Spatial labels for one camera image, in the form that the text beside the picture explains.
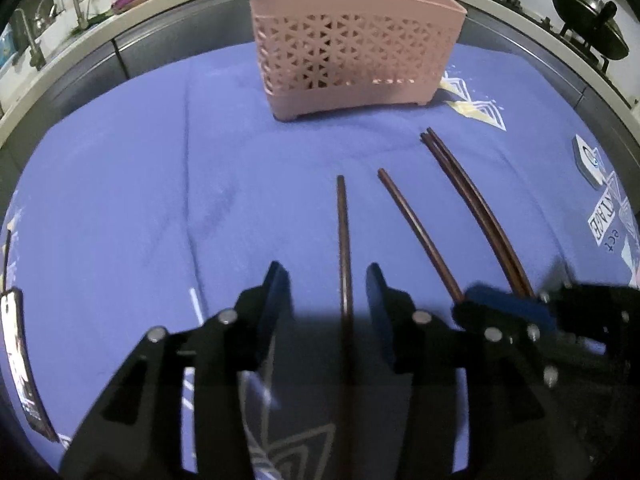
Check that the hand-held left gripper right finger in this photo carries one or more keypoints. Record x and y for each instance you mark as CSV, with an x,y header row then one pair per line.
x,y
381,315

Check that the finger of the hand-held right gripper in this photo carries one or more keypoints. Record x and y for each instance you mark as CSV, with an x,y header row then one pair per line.
x,y
595,310
510,305

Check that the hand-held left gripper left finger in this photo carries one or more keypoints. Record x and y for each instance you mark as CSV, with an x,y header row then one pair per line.
x,y
275,310

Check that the brown wooden chopstick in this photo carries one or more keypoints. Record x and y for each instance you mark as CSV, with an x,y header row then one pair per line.
x,y
343,240
415,225
486,210
475,210

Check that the pink plastic utensil basket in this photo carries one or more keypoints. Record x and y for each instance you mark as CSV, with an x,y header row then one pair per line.
x,y
350,60

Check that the small white device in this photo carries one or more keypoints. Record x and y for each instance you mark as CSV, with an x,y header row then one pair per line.
x,y
587,160

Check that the blue printed tablecloth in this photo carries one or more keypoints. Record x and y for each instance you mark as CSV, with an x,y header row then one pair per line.
x,y
150,185

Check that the black smartphone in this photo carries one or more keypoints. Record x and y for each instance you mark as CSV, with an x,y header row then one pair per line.
x,y
20,360

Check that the dark thin stick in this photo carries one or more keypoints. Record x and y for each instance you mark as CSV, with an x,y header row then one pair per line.
x,y
7,260

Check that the black wok with lid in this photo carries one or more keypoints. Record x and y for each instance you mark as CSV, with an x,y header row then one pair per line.
x,y
590,25

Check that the kitchen counter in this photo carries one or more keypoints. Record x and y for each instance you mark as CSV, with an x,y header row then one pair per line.
x,y
150,17

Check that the purple vegetable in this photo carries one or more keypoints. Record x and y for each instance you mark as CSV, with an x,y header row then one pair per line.
x,y
125,4

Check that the tall arched steel faucet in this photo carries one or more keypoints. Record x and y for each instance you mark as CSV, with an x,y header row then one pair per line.
x,y
80,15

